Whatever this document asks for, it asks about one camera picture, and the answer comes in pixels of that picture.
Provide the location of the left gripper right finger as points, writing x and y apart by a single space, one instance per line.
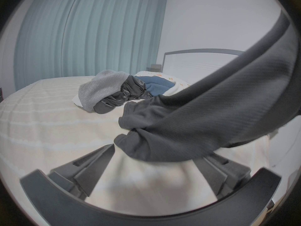
225 175

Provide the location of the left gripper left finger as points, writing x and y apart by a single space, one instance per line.
84 173

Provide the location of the black T-shirt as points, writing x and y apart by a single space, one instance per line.
199 116

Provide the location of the bed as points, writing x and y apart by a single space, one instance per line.
47 116

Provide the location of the white garment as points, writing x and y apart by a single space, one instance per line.
175 90
76 100

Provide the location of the black crumpled garment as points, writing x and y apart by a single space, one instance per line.
131 88

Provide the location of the dark blue garment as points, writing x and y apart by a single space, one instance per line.
155 85

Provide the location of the white printed pillow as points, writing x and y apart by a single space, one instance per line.
155 74

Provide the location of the grey bedside table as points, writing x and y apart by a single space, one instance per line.
155 67

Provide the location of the blue-green curtain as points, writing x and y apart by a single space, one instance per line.
40 32
117 27

